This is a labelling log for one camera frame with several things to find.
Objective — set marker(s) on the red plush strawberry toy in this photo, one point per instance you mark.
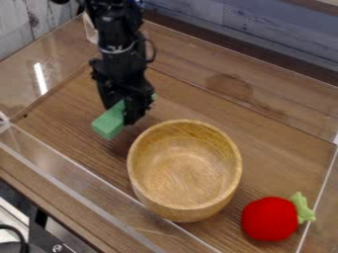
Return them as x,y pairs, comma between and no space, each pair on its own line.
271,218

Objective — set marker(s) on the brown wooden bowl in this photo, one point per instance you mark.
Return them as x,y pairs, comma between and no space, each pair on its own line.
184,168

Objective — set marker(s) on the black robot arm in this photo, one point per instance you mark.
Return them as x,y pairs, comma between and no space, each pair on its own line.
117,9

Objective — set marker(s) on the clear acrylic corner bracket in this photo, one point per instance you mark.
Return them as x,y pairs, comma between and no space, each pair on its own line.
91,33

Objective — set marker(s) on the clear acrylic enclosure wall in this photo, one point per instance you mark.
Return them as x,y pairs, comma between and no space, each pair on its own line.
279,114

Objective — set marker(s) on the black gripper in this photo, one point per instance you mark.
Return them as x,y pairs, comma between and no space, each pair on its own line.
119,70

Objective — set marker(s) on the black metal bracket with bolt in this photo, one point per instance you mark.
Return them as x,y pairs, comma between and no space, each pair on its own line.
40,237

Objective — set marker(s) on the green rectangular block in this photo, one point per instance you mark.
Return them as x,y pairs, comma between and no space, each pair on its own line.
109,123

